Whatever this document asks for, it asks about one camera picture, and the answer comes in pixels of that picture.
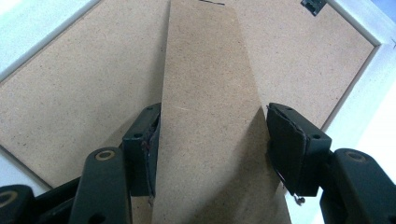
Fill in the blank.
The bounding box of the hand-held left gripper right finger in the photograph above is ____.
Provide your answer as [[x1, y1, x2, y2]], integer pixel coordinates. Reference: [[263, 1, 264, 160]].
[[265, 102, 332, 206]]

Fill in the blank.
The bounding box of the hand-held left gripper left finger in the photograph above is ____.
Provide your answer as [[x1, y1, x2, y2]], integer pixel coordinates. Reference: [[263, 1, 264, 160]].
[[121, 103, 162, 199]]

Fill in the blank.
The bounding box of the wooden picture frame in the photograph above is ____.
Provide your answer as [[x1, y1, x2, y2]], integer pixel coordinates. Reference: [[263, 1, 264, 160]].
[[0, 0, 396, 224]]

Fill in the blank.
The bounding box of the white paper sheet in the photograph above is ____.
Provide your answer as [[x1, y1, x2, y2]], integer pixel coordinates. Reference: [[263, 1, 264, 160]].
[[0, 0, 396, 224]]

